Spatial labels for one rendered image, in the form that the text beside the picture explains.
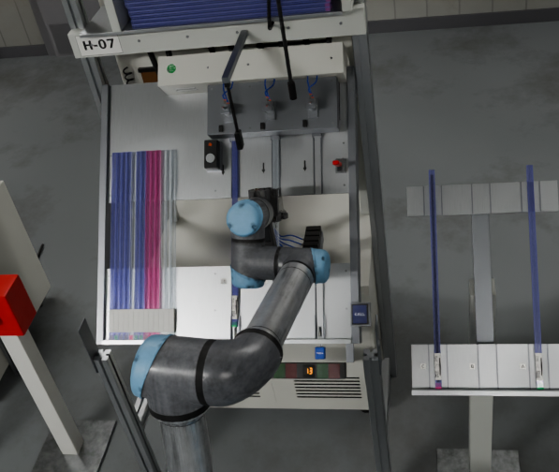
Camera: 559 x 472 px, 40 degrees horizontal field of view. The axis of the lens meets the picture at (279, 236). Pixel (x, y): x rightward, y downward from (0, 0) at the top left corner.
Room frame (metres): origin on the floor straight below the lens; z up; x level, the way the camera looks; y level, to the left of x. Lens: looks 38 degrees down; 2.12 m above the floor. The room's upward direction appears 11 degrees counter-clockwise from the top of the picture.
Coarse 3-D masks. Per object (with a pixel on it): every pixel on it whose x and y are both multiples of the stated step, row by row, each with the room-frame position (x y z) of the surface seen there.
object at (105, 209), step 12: (108, 84) 1.98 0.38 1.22; (108, 96) 1.96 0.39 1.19; (108, 108) 1.94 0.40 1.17; (108, 120) 1.92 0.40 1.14; (108, 132) 1.90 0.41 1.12; (108, 144) 1.87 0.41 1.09; (108, 156) 1.85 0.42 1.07; (108, 168) 1.83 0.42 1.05; (108, 180) 1.81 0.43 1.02; (108, 204) 1.76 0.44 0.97; (108, 216) 1.74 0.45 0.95; (108, 228) 1.72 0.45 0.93; (108, 240) 1.70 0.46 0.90; (108, 252) 1.68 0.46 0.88; (108, 264) 1.66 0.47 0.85; (96, 312) 1.56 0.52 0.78; (96, 324) 1.53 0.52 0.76; (96, 336) 1.51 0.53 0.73
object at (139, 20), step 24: (144, 0) 1.89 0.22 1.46; (168, 0) 1.87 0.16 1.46; (192, 0) 1.86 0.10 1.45; (216, 0) 1.84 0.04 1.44; (240, 0) 1.83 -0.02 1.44; (264, 0) 1.81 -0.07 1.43; (288, 0) 1.80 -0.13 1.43; (312, 0) 1.78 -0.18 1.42; (144, 24) 1.89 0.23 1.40; (168, 24) 1.88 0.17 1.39
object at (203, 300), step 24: (336, 264) 1.48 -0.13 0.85; (192, 288) 1.54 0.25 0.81; (216, 288) 1.52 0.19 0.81; (240, 288) 1.50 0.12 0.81; (264, 288) 1.49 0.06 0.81; (312, 288) 1.45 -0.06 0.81; (336, 288) 1.44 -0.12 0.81; (192, 312) 1.50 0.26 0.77; (216, 312) 1.48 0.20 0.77; (240, 312) 1.46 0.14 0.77; (312, 312) 1.41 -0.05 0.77; (336, 312) 1.40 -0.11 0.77; (192, 336) 1.45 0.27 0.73; (216, 336) 1.43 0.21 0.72; (288, 336) 1.39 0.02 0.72; (312, 336) 1.37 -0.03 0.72; (336, 336) 1.35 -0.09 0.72
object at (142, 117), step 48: (144, 96) 1.94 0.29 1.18; (192, 96) 1.90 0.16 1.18; (144, 144) 1.85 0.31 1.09; (192, 144) 1.81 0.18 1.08; (288, 144) 1.73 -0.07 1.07; (336, 144) 1.69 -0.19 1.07; (192, 192) 1.72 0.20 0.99; (240, 192) 1.68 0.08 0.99; (288, 192) 1.64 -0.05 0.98; (336, 192) 1.61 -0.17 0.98
